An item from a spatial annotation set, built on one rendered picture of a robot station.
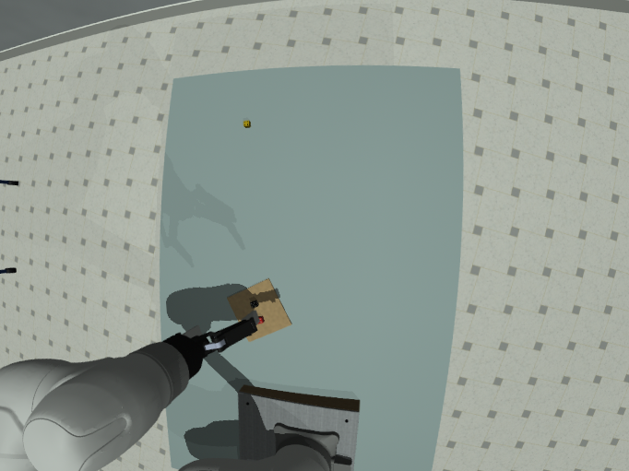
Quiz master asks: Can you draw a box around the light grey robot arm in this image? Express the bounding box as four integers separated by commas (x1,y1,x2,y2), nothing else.
0,342,352,471

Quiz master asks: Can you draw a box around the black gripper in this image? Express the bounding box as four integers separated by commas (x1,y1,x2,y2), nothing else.
162,310,260,380

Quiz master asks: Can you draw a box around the tan mat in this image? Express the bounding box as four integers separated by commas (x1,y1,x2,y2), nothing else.
227,278,292,342

